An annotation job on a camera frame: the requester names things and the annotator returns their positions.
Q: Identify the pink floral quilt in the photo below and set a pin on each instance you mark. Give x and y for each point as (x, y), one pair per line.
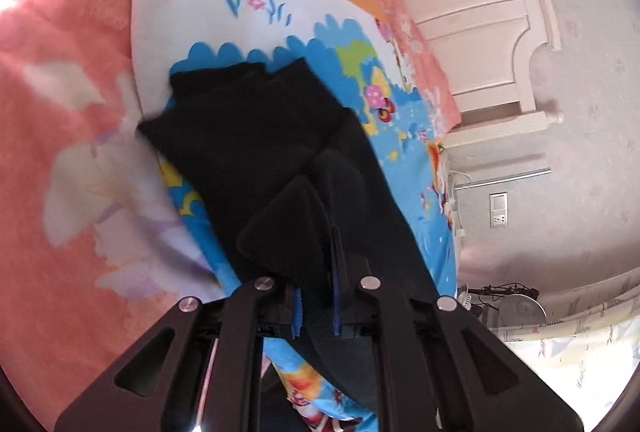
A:
(91, 251)

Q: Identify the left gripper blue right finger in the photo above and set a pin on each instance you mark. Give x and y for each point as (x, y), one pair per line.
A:
(336, 256)

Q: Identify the white wooden headboard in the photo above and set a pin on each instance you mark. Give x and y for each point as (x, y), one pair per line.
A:
(485, 48)

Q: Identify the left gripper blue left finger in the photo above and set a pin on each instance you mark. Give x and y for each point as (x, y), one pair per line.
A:
(297, 312)

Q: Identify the white charger with cable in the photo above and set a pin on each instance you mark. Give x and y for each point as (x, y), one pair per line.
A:
(455, 178)

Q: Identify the black pants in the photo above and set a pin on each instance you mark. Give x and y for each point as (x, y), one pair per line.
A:
(279, 163)

